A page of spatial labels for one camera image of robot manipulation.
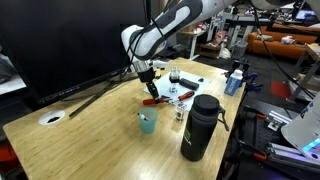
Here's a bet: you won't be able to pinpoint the black remote control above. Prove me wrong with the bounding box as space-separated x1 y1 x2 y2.
178 77 200 91

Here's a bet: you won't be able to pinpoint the orange sofa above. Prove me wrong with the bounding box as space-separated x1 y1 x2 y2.
246 23 320 61

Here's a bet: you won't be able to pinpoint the laptop screen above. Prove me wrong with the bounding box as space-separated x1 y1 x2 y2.
294 9 319 22

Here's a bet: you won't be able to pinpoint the white desk cable grommet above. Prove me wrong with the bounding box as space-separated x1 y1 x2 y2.
37 109 66 127

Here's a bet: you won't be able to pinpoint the black water bottle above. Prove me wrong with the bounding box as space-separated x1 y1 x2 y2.
180 94 230 163

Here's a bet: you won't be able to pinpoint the black monitor stand legs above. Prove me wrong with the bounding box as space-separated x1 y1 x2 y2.
68 69 158 120

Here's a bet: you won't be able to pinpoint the white paper mat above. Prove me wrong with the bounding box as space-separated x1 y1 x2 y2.
143 69 212 113

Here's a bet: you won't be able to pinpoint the red handled screwdriver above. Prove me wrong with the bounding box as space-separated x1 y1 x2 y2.
142 96 167 107
170 90 196 104

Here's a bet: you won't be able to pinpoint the silver metal bracket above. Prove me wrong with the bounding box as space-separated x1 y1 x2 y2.
266 110 293 132

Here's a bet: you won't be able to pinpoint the tall clear glass shaker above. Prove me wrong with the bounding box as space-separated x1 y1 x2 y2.
168 66 182 94

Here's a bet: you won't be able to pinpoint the black clamp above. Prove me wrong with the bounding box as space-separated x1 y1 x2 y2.
226 59 251 76

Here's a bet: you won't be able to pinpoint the large black monitor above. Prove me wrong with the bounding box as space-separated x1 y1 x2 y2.
0 0 154 107

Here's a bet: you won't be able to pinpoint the white black marker pen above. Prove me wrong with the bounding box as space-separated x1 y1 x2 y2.
137 112 150 122

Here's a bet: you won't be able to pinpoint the blue white carton bottle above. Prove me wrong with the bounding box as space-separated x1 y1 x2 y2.
223 69 244 97

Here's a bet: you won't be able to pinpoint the white device with light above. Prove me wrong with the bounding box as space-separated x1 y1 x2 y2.
280 99 320 164

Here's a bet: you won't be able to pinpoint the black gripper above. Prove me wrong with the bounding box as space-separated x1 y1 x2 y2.
137 64 160 103

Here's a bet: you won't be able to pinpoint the small clear glass jar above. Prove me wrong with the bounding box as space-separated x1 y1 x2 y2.
174 102 187 122

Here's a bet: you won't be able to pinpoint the teal plastic cup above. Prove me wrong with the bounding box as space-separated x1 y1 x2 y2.
138 107 159 135

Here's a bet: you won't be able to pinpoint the blue clamp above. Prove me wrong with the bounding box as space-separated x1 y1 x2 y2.
243 72 264 94

